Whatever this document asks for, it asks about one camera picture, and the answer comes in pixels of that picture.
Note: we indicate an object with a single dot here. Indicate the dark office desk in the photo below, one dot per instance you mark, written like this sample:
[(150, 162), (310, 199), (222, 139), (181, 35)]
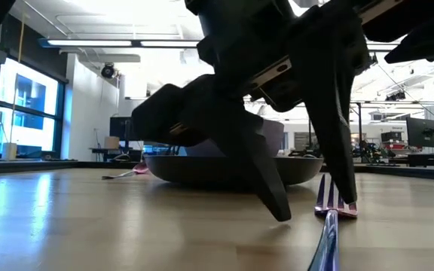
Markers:
[(428, 156), (104, 150)]

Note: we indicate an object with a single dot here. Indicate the large window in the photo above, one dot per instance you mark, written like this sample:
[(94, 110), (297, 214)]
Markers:
[(28, 94)]

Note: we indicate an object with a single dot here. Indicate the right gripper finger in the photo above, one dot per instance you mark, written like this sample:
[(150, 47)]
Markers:
[(254, 158), (330, 113)]

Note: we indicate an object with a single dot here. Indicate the iridescent fork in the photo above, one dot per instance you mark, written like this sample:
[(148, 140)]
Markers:
[(330, 241)]

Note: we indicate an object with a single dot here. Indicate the black vertical pole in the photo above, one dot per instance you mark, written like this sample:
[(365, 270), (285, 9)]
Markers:
[(359, 124)]

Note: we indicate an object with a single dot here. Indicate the lilac bowl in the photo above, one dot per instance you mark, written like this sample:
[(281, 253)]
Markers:
[(273, 139)]

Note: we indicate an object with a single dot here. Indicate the black computer monitor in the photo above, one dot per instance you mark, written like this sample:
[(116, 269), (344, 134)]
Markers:
[(424, 131), (121, 128)]

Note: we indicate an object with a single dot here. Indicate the long ceiling light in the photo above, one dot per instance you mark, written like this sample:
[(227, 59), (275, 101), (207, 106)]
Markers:
[(89, 43)]

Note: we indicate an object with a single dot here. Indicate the iridescent spoon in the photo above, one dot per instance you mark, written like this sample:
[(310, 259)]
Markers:
[(139, 168)]

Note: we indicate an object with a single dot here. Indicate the black round plate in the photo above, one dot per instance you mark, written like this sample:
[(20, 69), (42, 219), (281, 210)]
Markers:
[(187, 171)]

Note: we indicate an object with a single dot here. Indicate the white container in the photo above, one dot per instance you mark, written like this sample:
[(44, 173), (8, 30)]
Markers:
[(9, 150)]

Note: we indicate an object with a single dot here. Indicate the black ceiling speaker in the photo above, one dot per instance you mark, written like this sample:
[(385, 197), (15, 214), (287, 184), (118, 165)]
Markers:
[(108, 70)]

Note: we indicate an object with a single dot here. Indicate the cardboard box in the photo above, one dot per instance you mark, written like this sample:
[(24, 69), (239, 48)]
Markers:
[(111, 143)]

